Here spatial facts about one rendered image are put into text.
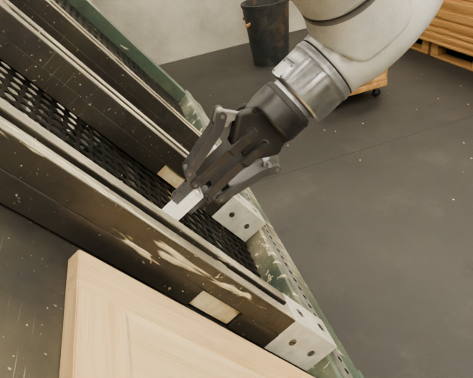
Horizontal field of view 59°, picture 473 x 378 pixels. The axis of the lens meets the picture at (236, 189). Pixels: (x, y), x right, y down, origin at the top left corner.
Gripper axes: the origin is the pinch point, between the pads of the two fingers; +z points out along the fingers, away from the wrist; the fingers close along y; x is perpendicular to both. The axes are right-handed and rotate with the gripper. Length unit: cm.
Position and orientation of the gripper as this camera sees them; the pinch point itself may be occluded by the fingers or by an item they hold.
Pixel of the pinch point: (179, 205)
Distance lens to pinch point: 57.9
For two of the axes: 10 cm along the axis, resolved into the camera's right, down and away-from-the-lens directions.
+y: -6.4, -5.4, -5.5
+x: 2.7, 5.2, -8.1
